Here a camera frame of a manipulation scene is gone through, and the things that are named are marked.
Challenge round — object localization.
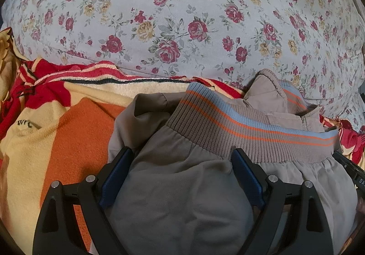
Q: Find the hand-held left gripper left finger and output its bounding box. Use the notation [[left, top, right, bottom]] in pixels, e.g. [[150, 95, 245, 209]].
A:
[[33, 146, 134, 255]]

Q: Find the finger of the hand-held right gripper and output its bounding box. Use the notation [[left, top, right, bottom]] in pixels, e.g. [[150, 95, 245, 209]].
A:
[[332, 151, 365, 184]]

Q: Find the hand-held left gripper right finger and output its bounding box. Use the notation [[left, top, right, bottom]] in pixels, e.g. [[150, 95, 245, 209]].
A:
[[231, 148, 334, 255]]

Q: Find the beige zip jacket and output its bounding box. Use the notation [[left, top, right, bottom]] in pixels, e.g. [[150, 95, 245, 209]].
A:
[[108, 69, 360, 255]]

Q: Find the orange red yellow printed blanket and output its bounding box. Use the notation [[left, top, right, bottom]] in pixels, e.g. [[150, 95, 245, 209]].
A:
[[0, 27, 365, 255]]

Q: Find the floral quilt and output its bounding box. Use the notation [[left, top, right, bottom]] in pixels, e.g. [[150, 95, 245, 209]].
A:
[[0, 0, 365, 126]]

